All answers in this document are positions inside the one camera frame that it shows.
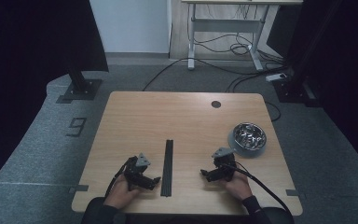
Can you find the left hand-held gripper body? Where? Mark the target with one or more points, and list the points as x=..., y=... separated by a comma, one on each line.
x=143, y=160

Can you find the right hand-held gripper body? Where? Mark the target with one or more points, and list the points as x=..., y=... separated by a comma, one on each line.
x=225, y=163

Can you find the black chopstick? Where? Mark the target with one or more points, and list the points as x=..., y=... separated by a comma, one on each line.
x=171, y=168
x=167, y=168
x=163, y=168

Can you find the steel bowl with grey base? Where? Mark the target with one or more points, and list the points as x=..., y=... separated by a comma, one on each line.
x=249, y=137

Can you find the person's right hand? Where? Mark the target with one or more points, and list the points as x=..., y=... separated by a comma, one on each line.
x=239, y=186

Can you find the person's left hand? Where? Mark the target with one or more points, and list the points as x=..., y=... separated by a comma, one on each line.
x=119, y=196

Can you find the black round table grommet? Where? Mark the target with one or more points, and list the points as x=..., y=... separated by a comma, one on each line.
x=216, y=104

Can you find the person's right leg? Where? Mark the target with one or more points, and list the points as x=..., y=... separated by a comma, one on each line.
x=281, y=217

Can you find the white power strip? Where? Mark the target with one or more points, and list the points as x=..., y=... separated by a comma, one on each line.
x=276, y=76

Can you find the black curtain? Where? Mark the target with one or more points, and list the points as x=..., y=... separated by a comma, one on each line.
x=351, y=77
x=28, y=62

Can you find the black stand with base plate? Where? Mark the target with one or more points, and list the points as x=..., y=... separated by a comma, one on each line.
x=80, y=87
x=295, y=90

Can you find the white desk frame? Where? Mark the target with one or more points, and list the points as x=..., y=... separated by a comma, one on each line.
x=227, y=25

